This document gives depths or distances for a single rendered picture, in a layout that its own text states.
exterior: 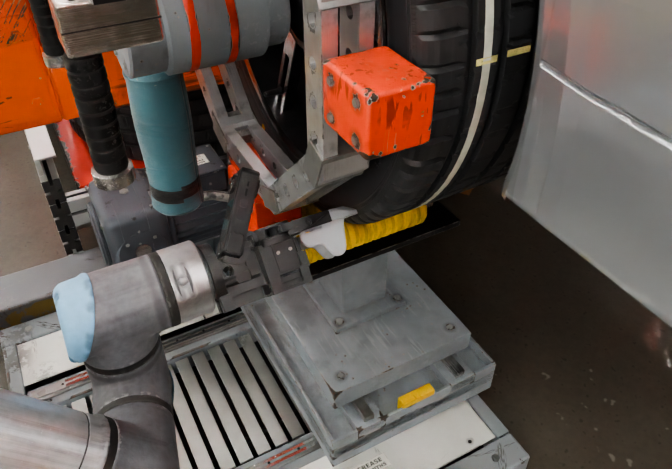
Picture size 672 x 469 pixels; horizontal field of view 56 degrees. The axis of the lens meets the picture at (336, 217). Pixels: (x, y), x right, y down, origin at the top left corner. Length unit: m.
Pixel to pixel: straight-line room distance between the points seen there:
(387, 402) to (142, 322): 0.62
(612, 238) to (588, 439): 0.89
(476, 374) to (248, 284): 0.62
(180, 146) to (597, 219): 0.66
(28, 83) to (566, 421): 1.25
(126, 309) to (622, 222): 0.50
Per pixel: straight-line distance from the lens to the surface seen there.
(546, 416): 1.45
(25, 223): 2.03
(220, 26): 0.80
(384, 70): 0.61
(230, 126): 1.05
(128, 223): 1.26
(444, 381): 1.25
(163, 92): 0.98
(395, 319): 1.25
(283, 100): 1.05
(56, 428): 0.68
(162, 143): 1.02
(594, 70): 0.56
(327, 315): 1.23
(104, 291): 0.72
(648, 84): 0.53
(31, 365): 1.50
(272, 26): 0.84
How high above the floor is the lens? 1.14
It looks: 38 degrees down
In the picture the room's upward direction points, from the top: straight up
